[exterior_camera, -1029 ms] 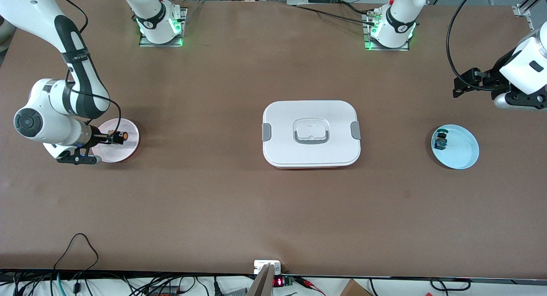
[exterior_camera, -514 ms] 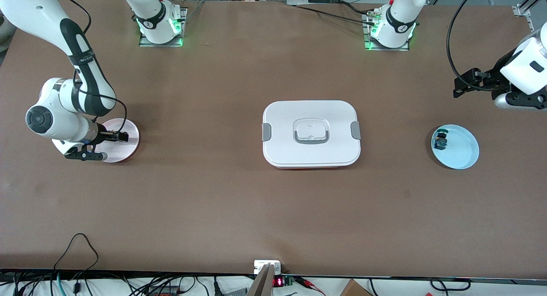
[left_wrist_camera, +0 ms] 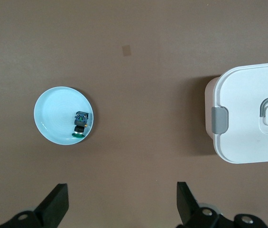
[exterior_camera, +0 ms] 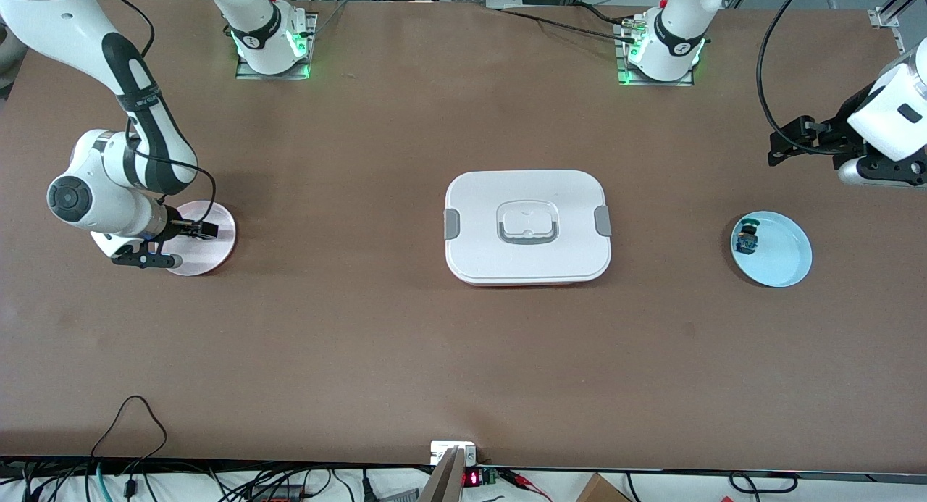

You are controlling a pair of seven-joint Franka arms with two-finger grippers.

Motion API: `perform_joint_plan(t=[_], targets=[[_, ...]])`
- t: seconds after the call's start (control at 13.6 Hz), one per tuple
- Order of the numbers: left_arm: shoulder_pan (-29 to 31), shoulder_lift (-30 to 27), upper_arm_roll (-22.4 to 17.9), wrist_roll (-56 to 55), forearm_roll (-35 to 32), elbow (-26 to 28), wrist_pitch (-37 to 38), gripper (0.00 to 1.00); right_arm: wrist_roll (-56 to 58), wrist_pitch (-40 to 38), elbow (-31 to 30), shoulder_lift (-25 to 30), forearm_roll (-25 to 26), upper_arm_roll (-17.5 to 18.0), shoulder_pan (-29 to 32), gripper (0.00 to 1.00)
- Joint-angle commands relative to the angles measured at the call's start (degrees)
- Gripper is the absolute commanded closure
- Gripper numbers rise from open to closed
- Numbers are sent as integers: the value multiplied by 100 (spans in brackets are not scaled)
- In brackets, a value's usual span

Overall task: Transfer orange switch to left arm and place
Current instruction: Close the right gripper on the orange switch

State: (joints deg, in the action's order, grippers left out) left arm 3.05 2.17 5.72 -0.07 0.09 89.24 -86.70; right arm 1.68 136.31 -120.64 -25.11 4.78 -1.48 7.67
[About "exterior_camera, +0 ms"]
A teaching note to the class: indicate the aluminium profile bar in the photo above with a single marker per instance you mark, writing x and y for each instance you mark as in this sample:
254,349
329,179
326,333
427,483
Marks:
445,484

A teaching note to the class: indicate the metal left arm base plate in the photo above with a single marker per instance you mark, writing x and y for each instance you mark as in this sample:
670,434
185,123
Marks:
623,79

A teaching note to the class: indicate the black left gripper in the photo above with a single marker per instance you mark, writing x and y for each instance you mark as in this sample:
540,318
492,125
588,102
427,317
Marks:
844,128

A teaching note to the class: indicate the white lunch box grey clips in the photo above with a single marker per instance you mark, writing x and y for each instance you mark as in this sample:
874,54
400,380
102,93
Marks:
529,263

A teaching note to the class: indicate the blue push-button switch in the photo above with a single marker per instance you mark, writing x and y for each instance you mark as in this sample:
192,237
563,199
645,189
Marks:
746,241

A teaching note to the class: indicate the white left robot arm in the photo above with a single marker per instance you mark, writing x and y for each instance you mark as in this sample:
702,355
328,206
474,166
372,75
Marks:
681,24

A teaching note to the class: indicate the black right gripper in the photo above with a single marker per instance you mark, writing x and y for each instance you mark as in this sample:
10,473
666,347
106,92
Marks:
174,225

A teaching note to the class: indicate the pink round plate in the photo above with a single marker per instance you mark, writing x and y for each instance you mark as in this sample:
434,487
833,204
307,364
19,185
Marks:
214,254

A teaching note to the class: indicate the brown cardboard box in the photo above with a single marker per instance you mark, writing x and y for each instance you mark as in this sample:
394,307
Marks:
601,491

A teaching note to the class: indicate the red digit display module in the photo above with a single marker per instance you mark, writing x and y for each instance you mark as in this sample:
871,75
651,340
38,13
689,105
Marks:
472,478

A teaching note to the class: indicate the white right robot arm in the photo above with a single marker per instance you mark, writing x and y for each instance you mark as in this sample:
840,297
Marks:
43,9

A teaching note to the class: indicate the aluminium frame rail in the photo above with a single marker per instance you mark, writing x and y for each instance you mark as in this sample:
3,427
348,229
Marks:
887,20

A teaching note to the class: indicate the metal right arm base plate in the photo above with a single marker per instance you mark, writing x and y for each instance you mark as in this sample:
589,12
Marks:
246,73

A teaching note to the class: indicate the light blue round plate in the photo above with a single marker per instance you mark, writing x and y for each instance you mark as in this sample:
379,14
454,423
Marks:
778,256

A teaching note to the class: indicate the small white box device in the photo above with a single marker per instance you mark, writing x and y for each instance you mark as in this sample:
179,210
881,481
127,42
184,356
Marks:
442,450

